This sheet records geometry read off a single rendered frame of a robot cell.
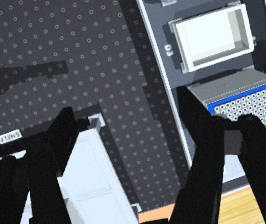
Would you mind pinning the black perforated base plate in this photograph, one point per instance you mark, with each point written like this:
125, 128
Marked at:
96, 56

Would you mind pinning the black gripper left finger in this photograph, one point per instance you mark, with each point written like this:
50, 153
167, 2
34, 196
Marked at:
47, 158

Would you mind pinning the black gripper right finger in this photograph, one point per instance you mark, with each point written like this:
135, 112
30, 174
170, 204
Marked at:
215, 136

